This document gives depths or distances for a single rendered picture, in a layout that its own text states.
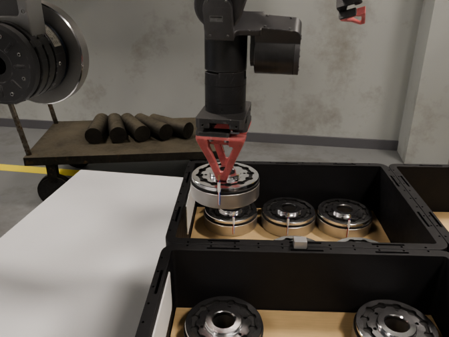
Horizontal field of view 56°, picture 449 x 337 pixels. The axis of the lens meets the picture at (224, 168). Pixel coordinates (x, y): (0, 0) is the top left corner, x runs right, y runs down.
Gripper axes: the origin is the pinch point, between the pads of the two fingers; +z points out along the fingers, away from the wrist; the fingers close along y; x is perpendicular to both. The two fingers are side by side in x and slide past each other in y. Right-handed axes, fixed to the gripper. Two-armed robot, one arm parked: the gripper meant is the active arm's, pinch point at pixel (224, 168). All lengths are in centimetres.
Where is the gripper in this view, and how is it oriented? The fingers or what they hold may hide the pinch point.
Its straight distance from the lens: 63.4
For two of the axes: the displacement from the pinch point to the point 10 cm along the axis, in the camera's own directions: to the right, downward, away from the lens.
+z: -0.1, 9.2, 4.0
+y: 1.5, -3.9, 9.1
